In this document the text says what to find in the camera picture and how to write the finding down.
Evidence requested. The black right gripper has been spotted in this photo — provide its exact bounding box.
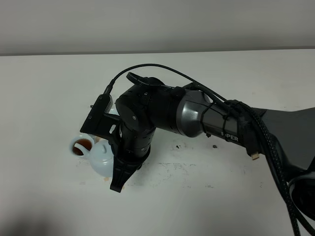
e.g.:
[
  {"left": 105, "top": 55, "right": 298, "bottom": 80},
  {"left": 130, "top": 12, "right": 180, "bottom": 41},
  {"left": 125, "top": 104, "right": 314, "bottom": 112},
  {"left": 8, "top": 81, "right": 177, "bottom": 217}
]
[{"left": 110, "top": 77, "right": 187, "bottom": 193}]

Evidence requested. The light blue porcelain teapot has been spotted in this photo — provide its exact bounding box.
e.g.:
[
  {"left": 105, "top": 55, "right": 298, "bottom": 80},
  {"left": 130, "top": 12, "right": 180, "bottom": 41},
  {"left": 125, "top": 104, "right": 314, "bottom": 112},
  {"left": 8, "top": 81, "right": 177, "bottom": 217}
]
[{"left": 86, "top": 140, "right": 114, "bottom": 177}]

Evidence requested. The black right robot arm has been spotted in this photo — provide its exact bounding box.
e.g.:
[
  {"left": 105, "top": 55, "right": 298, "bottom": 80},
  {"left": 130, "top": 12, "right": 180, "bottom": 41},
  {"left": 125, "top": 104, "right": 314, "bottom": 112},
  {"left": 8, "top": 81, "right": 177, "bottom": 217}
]
[{"left": 116, "top": 73, "right": 315, "bottom": 219}]

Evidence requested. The near light blue teacup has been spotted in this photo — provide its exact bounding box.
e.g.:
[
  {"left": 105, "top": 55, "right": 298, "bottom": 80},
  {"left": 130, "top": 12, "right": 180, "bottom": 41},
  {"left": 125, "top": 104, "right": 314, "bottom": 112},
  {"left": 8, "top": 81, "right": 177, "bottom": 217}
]
[{"left": 69, "top": 134, "right": 95, "bottom": 159}]

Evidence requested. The light blue teacup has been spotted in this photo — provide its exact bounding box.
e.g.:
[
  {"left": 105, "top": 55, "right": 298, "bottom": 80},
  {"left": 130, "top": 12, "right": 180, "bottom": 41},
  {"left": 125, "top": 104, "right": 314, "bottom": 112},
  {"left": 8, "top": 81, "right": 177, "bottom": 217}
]
[
  {"left": 108, "top": 107, "right": 119, "bottom": 116},
  {"left": 69, "top": 134, "right": 95, "bottom": 159}
]

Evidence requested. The far light blue teacup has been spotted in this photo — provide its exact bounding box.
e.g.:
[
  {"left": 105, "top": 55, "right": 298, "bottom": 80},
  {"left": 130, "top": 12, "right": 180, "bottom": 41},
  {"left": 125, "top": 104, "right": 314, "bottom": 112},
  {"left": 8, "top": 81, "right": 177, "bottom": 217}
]
[{"left": 108, "top": 107, "right": 119, "bottom": 116}]

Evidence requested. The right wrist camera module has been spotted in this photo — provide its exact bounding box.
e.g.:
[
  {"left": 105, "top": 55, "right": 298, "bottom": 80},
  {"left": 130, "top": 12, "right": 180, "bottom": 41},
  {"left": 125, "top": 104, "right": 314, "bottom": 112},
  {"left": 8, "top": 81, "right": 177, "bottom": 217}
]
[{"left": 80, "top": 93, "right": 120, "bottom": 142}]

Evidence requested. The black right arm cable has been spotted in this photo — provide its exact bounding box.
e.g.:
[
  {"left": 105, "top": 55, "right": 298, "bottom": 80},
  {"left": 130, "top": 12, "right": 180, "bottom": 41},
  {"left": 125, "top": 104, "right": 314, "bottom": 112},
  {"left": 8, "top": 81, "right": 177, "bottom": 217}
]
[{"left": 102, "top": 63, "right": 315, "bottom": 236}]

